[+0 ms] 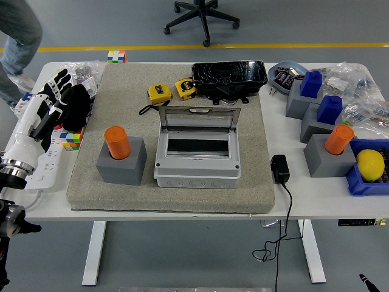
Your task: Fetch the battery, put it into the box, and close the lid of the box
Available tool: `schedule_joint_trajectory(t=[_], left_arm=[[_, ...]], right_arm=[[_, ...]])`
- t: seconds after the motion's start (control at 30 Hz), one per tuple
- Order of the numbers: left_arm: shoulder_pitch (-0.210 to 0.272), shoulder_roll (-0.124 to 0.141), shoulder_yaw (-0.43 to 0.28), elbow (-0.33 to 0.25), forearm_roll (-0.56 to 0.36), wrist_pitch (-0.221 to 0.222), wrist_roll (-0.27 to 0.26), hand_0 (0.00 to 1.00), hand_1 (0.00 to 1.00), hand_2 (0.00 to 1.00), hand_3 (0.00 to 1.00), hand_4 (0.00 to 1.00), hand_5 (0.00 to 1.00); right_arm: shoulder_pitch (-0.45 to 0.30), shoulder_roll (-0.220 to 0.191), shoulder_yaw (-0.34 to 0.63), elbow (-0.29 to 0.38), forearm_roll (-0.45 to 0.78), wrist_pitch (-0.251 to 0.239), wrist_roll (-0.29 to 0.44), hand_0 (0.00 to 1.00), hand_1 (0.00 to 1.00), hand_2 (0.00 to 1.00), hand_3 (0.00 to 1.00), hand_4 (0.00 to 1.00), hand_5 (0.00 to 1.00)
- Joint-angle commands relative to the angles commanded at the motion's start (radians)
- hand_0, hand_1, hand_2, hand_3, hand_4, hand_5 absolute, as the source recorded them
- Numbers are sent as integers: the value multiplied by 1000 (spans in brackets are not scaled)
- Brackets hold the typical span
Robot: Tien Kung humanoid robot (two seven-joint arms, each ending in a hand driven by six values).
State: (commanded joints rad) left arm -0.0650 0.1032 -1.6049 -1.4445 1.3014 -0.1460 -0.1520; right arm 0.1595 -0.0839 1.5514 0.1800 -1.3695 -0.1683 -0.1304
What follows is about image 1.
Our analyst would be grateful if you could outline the dark packets stack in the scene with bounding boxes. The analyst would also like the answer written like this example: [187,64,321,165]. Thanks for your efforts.
[376,147,389,185]

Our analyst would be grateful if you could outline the black table control panel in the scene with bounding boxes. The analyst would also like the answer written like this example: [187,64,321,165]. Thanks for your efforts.
[337,218,389,228]

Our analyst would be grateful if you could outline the blue-grey dish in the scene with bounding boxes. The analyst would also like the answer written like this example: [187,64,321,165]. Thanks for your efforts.
[267,60,308,95]

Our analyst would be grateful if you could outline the colourful puzzle cube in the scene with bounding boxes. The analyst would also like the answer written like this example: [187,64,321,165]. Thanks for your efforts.
[106,50,128,64]
[60,127,86,152]

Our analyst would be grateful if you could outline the blue plastic bin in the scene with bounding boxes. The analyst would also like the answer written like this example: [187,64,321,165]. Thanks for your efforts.
[345,138,389,197]

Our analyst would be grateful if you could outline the white table leg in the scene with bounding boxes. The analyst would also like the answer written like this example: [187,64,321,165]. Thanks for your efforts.
[81,220,107,287]
[297,219,328,284]

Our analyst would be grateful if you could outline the grey block holder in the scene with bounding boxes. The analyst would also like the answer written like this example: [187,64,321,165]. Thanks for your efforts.
[300,102,344,144]
[303,133,358,179]
[285,79,325,120]

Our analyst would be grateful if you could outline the blue block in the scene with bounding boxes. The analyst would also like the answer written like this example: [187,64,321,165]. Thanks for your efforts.
[300,70,323,98]
[316,95,343,125]

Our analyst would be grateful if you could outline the yellow tape measure, black strap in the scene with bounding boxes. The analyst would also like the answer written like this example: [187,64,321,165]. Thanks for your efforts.
[139,84,173,116]

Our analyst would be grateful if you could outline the orange cylinder battery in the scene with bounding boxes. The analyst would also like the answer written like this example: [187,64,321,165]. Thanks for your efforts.
[103,125,132,160]
[324,124,356,155]

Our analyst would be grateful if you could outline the clear bag of small parts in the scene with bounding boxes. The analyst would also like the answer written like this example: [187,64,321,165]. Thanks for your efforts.
[340,89,389,138]
[62,60,106,99]

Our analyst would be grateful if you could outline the clear bag with white label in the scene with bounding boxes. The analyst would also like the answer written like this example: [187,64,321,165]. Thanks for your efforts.
[314,61,380,101]

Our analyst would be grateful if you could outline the black adapter cord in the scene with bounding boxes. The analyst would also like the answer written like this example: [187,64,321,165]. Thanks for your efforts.
[251,181,294,292]

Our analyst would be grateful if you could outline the white power strip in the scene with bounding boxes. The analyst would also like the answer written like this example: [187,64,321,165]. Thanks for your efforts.
[22,127,66,192]

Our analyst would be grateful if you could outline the black plastic tray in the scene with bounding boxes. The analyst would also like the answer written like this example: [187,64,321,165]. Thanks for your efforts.
[191,60,269,106]

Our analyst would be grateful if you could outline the grey-brown mat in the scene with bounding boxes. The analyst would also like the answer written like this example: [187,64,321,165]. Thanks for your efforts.
[66,62,276,215]

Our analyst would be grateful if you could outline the black power adapter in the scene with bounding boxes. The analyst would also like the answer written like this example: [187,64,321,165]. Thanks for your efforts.
[270,154,291,184]

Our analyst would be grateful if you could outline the white power strip cable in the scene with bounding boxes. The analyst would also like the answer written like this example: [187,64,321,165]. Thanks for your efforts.
[24,188,43,210]

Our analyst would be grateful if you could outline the yellow lemon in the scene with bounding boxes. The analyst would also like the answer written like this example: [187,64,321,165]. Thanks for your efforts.
[356,148,386,183]

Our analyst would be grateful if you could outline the black cloth glove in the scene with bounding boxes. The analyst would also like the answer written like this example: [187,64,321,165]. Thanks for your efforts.
[59,84,92,132]

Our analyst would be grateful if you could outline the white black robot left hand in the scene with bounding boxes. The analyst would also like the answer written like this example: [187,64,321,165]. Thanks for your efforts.
[2,68,75,172]

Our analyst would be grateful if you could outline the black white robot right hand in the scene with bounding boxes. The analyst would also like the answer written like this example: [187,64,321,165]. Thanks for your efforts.
[359,273,381,292]

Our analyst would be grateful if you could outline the person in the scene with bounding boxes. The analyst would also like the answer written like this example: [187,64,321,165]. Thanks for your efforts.
[0,0,43,108]

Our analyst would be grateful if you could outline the dark packets in dish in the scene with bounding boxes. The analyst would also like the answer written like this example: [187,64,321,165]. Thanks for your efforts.
[273,66,295,89]

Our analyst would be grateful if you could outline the grey block with round hole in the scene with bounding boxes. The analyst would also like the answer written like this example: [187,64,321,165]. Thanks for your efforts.
[96,136,148,186]

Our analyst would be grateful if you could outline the grey electrical box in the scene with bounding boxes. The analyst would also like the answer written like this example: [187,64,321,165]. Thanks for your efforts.
[153,105,243,190]

